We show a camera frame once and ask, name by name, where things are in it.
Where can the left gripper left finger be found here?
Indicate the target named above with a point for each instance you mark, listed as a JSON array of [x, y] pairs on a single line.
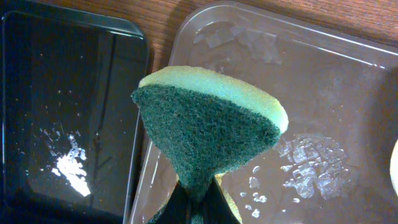
[[178, 209]]

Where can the brown plastic serving tray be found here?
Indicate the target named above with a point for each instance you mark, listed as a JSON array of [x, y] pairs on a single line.
[[332, 165]]

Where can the green scrubbing sponge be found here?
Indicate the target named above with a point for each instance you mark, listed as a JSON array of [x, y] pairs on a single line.
[[207, 124]]

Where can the white plate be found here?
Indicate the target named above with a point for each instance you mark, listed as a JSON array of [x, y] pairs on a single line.
[[394, 167]]

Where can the small black tray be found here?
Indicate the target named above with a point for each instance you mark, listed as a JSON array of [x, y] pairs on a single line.
[[70, 132]]

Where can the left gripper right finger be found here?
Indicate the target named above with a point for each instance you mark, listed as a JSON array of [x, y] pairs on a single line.
[[215, 207]]

